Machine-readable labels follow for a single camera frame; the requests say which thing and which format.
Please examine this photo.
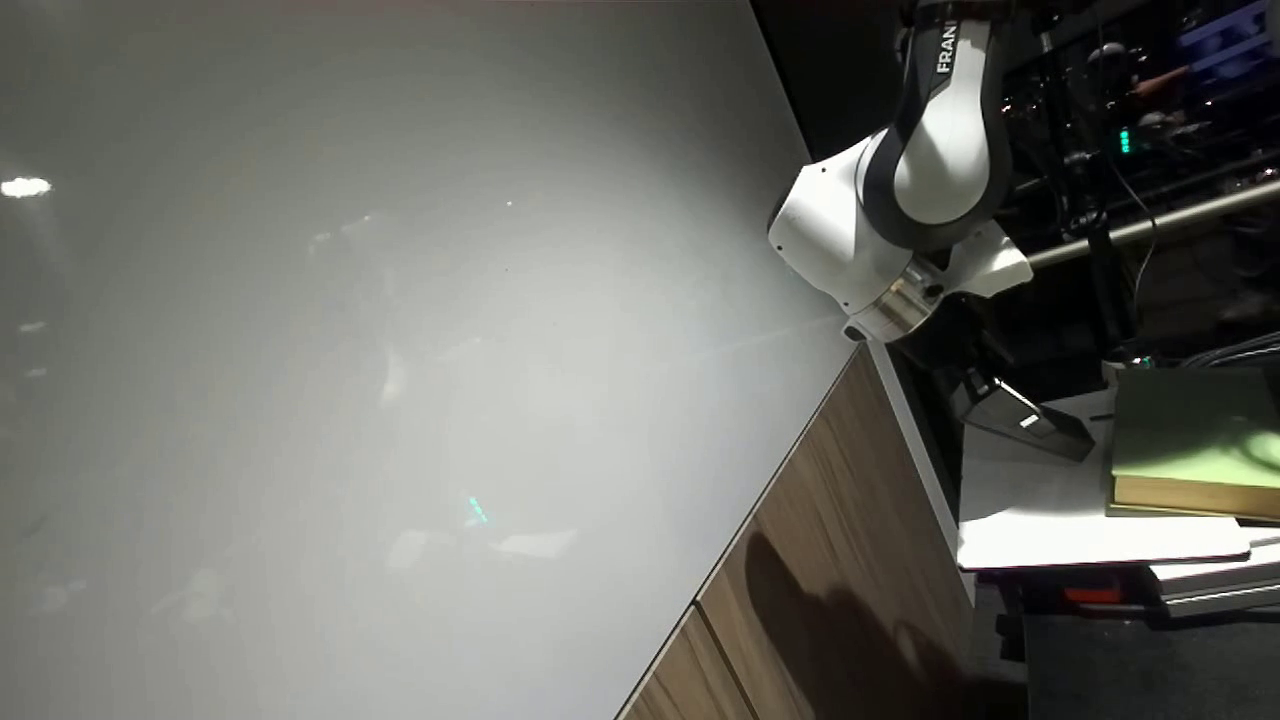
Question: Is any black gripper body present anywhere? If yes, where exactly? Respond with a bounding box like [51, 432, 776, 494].
[911, 300, 1008, 401]

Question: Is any black whiteboard eraser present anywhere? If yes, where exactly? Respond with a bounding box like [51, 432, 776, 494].
[958, 376, 1098, 464]

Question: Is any large glossy whiteboard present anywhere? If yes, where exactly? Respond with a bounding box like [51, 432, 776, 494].
[0, 0, 864, 720]

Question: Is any silver metal rod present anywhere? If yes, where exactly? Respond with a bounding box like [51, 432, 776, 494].
[1027, 174, 1280, 270]

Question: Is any green hardcover book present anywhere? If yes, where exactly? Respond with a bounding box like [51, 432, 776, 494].
[1104, 362, 1280, 529]

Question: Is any small red object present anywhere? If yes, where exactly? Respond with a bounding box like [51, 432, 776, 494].
[1054, 580, 1150, 615]

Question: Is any black equipment rack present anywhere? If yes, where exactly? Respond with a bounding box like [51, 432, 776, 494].
[747, 0, 1280, 421]

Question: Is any gray paper stack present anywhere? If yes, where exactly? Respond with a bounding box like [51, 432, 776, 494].
[1148, 525, 1280, 622]

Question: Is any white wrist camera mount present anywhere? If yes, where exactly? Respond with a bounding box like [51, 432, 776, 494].
[932, 215, 1041, 304]

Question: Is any brown wooden wall panel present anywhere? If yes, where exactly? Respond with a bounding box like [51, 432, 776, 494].
[615, 346, 989, 720]

